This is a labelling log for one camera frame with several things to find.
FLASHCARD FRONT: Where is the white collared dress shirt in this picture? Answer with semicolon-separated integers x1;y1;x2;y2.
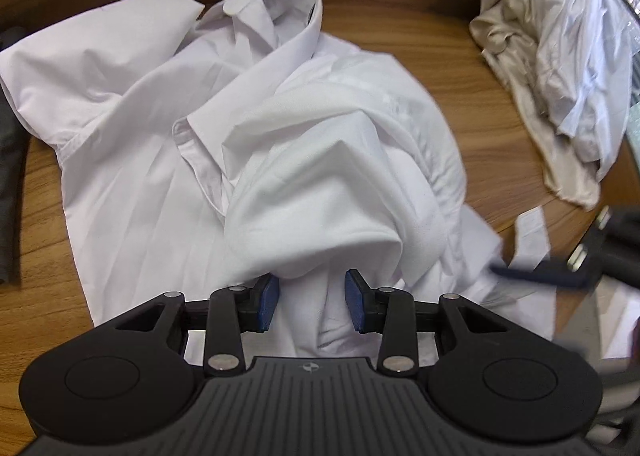
0;0;640;377

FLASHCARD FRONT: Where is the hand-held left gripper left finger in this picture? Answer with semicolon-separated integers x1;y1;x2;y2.
114;273;281;378

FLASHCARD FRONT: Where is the dark grey folded garment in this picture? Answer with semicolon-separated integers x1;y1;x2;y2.
0;26;28;287

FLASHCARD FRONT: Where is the beige crumpled garment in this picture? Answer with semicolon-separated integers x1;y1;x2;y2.
469;0;601;209

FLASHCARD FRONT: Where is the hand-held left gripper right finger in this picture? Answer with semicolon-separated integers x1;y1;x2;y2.
345;269;512;378

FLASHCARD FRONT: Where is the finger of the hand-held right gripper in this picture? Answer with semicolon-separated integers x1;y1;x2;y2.
489;260;593;289

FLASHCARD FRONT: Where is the crumpled white shirt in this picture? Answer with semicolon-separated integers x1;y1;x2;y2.
530;0;636;182

